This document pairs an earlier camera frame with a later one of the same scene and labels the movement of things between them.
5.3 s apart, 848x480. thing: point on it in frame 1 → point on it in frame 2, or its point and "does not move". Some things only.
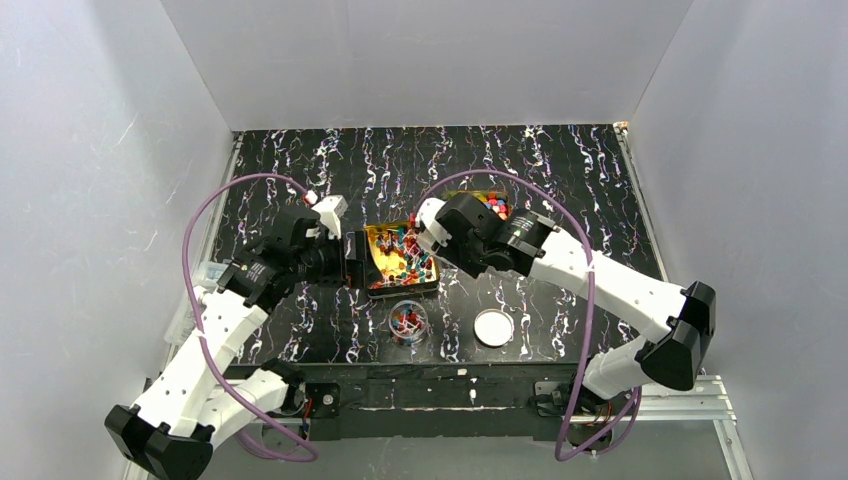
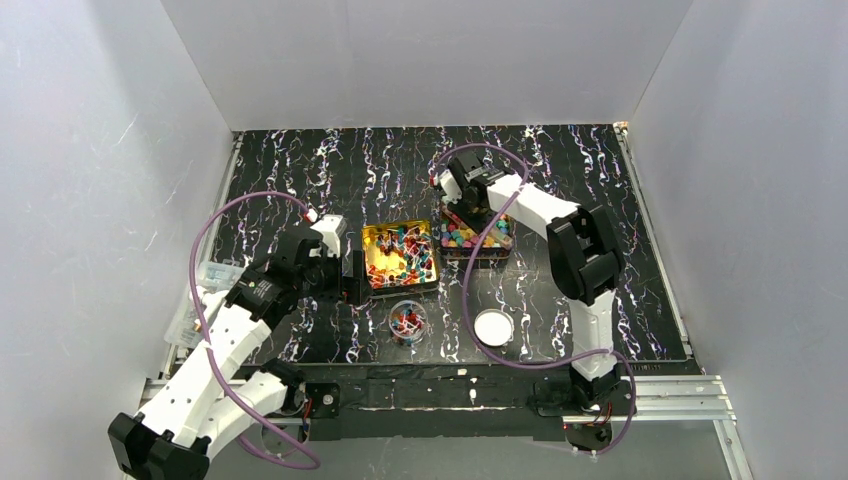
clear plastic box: (205, 275) does not move
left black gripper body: (354, 258) → (354, 287)
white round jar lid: (493, 327) does not move
